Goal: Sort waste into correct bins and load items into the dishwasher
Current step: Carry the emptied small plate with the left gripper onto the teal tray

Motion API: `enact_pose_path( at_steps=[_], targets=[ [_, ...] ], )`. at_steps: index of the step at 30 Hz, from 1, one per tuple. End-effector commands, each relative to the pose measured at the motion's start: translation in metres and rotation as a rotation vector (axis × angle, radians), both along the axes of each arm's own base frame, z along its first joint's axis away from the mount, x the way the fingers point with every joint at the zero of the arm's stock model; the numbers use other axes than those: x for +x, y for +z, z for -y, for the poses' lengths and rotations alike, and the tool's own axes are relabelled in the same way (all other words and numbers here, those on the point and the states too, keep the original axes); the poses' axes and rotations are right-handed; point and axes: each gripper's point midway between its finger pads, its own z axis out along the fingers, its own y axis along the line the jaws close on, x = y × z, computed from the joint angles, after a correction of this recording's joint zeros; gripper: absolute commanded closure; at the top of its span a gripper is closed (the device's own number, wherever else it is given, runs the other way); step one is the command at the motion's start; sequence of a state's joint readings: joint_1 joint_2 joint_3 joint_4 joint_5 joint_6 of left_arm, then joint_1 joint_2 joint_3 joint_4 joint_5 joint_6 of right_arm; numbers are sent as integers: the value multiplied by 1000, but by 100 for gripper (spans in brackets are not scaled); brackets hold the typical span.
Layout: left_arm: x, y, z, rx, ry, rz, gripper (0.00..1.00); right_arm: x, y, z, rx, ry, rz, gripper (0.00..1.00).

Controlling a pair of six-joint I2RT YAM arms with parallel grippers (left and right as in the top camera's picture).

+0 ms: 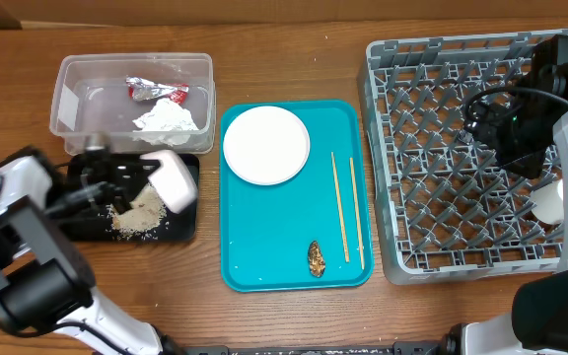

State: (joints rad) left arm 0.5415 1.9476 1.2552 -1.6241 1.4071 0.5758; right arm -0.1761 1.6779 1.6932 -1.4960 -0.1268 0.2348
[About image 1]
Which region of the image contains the pink bowl with rice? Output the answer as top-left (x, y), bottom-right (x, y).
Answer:
top-left (140, 150), bottom-right (198, 214)

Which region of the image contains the white paper napkin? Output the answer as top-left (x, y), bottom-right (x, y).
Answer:
top-left (132, 99), bottom-right (199, 146)

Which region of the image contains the white plastic cup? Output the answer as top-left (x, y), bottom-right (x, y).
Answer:
top-left (530, 179), bottom-right (564, 225)

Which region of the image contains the brown food scrap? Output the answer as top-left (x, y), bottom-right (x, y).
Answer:
top-left (308, 241), bottom-right (325, 278)

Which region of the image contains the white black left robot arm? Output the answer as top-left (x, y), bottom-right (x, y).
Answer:
top-left (0, 144), bottom-right (181, 354)

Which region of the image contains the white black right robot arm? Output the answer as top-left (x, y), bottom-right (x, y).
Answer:
top-left (441, 35), bottom-right (568, 354)

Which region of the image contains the clear plastic waste bin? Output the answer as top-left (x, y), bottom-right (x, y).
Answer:
top-left (49, 52), bottom-right (216, 155)

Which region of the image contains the black plastic tray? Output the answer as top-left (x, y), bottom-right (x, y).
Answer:
top-left (59, 154), bottom-right (199, 243)

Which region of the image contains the pile of spilled rice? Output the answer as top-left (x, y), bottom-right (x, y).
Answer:
top-left (106, 183), bottom-right (167, 242)

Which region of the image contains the crumpled foil wrapper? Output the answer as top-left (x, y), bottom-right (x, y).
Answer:
top-left (125, 77), bottom-right (189, 105)

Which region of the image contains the grey plastic dish rack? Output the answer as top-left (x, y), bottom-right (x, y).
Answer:
top-left (359, 31), bottom-right (564, 284)

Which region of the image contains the large white round plate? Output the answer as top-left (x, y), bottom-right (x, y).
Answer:
top-left (223, 106), bottom-right (311, 185)

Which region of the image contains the right wooden chopstick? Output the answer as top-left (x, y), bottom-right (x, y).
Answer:
top-left (349, 157), bottom-right (365, 270)

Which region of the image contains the wooden chopstick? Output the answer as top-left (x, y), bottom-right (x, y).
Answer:
top-left (330, 152), bottom-right (350, 263)
top-left (349, 157), bottom-right (365, 270)

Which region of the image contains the teal plastic serving tray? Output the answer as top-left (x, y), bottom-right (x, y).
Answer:
top-left (219, 100), bottom-right (374, 292)

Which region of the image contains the left wooden chopstick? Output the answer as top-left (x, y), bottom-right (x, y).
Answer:
top-left (330, 152), bottom-right (350, 263)

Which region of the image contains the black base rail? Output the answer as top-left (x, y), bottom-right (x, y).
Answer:
top-left (181, 324), bottom-right (462, 355)

